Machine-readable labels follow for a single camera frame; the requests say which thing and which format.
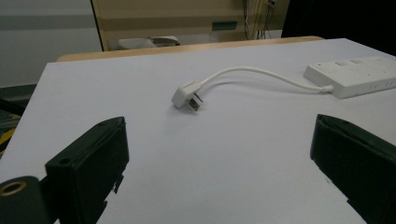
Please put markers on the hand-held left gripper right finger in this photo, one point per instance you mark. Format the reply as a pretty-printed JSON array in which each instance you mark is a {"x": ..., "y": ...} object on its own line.
[{"x": 358, "y": 158}]

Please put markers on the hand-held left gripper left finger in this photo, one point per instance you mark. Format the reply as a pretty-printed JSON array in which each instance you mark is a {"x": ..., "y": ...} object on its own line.
[{"x": 90, "y": 161}]

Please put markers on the white power strip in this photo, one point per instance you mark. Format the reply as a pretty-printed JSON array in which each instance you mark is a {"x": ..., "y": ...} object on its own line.
[{"x": 353, "y": 76}]

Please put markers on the white power plug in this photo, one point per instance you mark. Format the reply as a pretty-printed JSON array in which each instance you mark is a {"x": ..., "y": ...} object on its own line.
[{"x": 186, "y": 96}]

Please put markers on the beige wooden cabinet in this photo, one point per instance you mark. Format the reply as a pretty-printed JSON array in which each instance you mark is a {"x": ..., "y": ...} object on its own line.
[{"x": 174, "y": 20}]

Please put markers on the green label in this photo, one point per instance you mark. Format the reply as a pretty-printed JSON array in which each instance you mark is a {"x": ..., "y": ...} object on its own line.
[{"x": 224, "y": 25}]

